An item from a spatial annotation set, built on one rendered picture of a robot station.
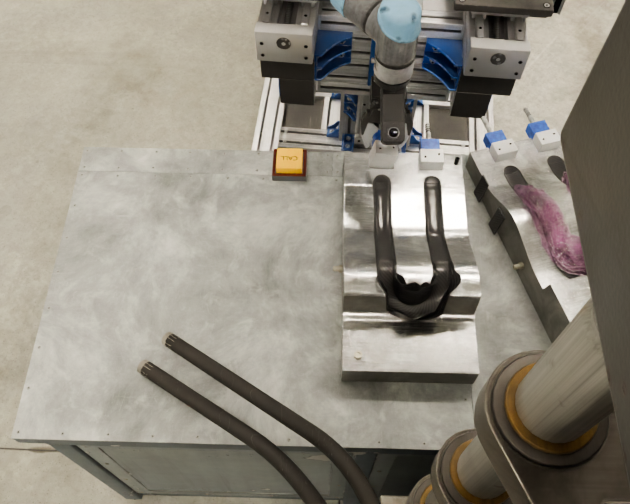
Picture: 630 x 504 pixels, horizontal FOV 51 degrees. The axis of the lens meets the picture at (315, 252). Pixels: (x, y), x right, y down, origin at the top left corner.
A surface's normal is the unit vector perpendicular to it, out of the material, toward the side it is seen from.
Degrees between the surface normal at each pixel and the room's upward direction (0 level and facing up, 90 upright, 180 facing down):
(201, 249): 0
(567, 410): 90
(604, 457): 0
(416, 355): 0
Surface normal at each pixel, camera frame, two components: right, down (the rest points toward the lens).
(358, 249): 0.01, -0.85
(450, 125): 0.00, -0.50
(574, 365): -0.92, 0.34
